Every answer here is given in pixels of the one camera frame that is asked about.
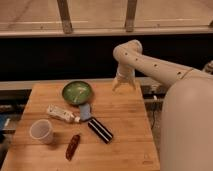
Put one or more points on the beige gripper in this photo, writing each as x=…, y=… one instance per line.
x=124, y=73

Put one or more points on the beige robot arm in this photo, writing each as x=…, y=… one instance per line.
x=187, y=113

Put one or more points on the blue sponge block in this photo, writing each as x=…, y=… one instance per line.
x=85, y=112

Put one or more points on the green bowl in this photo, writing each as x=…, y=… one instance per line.
x=77, y=92

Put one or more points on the black striped bar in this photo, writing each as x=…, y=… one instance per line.
x=100, y=130

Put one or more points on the right wooden chair leg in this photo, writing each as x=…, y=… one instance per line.
x=130, y=15

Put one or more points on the wooden chair leg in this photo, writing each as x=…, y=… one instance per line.
x=130, y=15
x=65, y=17

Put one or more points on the white tube package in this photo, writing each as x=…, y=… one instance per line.
x=62, y=114

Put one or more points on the left wooden chair leg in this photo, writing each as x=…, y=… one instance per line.
x=65, y=17

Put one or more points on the translucent white plastic cup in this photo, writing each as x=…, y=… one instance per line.
x=42, y=131

